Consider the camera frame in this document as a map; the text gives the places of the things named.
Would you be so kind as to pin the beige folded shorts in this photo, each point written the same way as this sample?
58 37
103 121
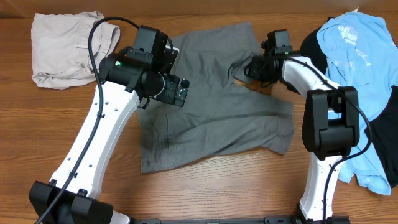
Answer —
60 56

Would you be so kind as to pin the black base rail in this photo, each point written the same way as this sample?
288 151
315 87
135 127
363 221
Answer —
211 221

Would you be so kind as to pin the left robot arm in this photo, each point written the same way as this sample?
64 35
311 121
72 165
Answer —
126 81

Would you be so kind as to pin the light blue t-shirt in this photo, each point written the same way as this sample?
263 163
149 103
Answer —
360 52

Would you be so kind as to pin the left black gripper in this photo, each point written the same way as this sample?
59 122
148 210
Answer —
169 94

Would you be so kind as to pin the grey shorts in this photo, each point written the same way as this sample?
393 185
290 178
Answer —
219 117

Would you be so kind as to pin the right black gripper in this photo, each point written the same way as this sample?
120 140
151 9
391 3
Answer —
254 73

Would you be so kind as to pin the black garment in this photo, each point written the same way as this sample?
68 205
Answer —
382 131

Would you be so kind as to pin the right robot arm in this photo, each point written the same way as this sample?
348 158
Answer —
330 125

